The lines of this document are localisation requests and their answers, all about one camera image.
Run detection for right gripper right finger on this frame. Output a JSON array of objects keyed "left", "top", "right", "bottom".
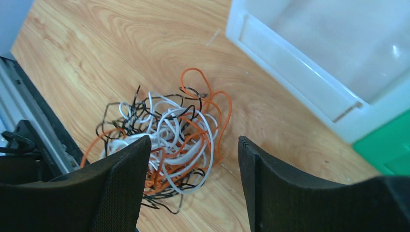
[{"left": 238, "top": 136, "right": 410, "bottom": 232}]

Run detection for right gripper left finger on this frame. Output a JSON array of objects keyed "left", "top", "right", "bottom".
[{"left": 0, "top": 135, "right": 151, "bottom": 232}]

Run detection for cable bundle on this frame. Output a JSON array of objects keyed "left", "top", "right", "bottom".
[{"left": 80, "top": 67, "right": 233, "bottom": 215}]

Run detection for green plastic bin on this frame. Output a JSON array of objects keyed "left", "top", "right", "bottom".
[{"left": 352, "top": 111, "right": 410, "bottom": 175}]

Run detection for white plastic bin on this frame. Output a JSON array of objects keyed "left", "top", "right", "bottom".
[{"left": 226, "top": 0, "right": 410, "bottom": 143}]

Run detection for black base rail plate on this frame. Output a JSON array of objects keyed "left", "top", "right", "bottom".
[{"left": 0, "top": 58, "right": 83, "bottom": 181}]

